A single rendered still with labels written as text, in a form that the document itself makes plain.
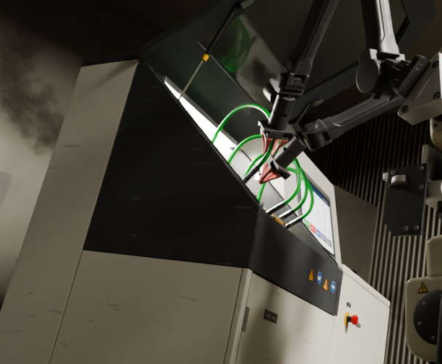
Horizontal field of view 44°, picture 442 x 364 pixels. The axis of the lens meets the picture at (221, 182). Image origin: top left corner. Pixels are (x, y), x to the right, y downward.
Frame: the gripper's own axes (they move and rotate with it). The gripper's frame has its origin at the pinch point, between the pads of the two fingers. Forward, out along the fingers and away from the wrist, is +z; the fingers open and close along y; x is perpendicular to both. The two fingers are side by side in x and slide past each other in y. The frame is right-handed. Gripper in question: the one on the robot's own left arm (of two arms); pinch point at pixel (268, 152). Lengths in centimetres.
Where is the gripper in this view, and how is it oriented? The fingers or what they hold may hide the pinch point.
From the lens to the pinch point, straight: 172.9
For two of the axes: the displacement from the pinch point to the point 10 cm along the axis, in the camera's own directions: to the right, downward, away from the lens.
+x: 2.3, 5.6, -8.0
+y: -9.5, -0.7, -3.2
